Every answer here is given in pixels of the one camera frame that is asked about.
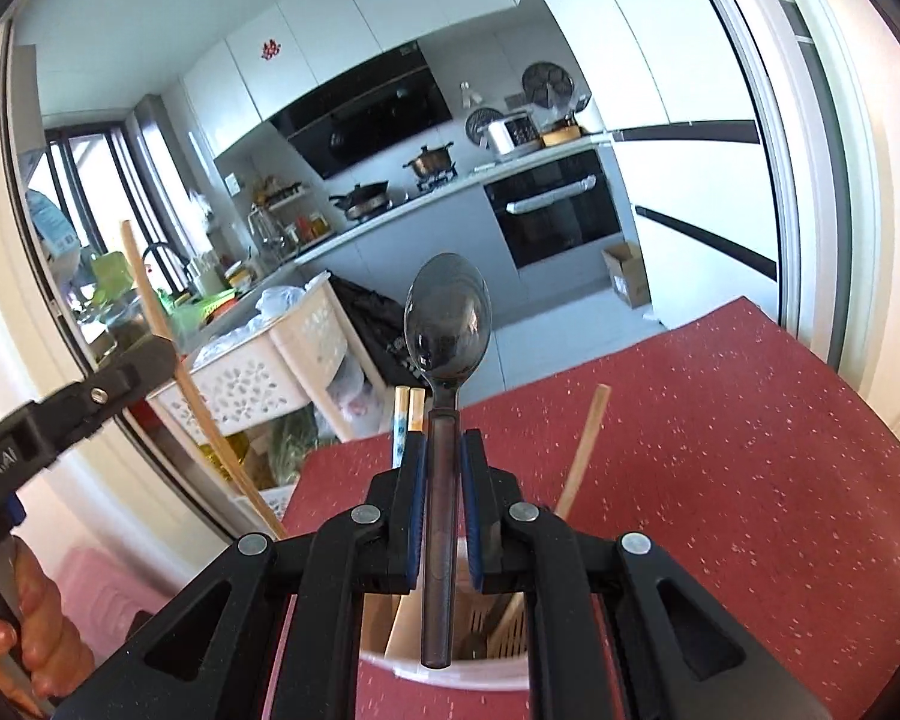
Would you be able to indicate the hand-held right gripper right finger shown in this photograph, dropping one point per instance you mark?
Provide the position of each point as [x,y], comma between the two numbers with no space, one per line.
[471,510]

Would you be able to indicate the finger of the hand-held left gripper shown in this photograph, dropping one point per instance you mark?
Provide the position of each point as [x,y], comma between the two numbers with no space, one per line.
[112,382]

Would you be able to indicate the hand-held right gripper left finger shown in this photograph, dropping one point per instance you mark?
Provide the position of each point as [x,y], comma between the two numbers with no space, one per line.
[420,517]

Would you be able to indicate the blue patterned chopstick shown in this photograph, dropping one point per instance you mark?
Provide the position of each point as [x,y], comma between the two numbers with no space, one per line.
[400,427]

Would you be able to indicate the plain wooden chopstick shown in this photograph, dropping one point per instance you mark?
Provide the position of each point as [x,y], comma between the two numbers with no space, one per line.
[214,435]
[588,435]

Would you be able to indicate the white plastic utensil holder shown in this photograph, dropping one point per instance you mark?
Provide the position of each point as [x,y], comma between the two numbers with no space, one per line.
[450,679]

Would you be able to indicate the person's left hand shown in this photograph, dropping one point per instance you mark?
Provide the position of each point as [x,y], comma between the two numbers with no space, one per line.
[45,637]

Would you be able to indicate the green plastic container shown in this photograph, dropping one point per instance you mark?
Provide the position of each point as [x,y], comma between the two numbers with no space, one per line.
[112,274]

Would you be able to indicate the white plastic basket trolley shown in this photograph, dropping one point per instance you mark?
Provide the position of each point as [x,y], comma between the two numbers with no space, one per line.
[240,382]

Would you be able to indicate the black kitchen faucet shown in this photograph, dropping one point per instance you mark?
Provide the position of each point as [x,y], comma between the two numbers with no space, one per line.
[161,245]

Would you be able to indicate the gold foil package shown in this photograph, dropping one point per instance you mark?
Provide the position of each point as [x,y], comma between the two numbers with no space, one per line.
[241,454]

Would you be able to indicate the green leafy vegetables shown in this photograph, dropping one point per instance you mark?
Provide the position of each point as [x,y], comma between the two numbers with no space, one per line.
[292,439]

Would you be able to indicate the blue and white package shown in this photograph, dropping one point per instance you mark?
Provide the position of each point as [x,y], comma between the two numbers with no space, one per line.
[49,229]

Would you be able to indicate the pink plastic stool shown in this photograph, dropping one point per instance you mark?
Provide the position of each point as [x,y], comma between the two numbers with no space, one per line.
[112,592]

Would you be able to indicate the white plastic bag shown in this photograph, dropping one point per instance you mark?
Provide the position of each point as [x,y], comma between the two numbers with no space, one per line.
[277,307]

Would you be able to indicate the hanging clear plastic bag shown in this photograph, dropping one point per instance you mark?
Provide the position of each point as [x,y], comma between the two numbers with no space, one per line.
[202,210]

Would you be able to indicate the spice rack with bottles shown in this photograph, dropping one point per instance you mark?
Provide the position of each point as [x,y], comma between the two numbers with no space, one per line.
[292,221]

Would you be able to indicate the grey kitchen base cabinets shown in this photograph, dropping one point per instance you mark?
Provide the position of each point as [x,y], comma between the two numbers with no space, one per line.
[450,232]

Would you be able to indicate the cardboard box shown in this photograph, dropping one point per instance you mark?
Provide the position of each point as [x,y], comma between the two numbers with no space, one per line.
[630,277]

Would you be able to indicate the black built-in oven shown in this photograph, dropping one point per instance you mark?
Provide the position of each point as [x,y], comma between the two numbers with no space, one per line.
[555,225]

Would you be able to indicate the black wok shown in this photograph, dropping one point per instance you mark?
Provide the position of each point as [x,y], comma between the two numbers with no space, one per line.
[364,199]

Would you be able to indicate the gas stove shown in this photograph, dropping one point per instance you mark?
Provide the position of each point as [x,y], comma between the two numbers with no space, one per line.
[439,181]

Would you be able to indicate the steel stockpot with lid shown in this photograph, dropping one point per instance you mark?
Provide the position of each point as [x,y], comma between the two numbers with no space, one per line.
[429,163]

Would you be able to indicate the black range hood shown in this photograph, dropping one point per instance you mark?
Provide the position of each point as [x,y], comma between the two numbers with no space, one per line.
[367,120]

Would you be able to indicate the red paper decal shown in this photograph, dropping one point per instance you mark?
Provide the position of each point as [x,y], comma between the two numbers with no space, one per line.
[271,50]

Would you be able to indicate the white refrigerator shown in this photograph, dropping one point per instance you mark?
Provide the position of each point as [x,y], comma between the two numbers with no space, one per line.
[682,202]

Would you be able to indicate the silver pressure cooker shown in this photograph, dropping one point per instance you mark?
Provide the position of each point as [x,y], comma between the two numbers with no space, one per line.
[506,133]

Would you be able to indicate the wooden cutting board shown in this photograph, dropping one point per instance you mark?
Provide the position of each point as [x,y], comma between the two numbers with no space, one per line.
[561,135]

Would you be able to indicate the white upper kitchen cabinets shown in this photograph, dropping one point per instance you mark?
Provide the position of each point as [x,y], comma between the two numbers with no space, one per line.
[330,30]

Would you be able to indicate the white wall outlet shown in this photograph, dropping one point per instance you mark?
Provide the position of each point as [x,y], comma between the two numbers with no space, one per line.
[232,184]

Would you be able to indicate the small round black wall trivet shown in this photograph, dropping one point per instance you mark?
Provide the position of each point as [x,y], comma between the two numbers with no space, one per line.
[480,120]

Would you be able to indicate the grey wall outlet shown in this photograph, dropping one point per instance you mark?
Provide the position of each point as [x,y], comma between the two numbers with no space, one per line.
[514,99]

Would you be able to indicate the large round black wall trivet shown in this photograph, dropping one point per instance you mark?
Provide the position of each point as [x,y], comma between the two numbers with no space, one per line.
[547,82]

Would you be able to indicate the white sliding door frame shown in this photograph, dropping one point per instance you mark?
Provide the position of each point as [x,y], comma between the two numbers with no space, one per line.
[776,165]

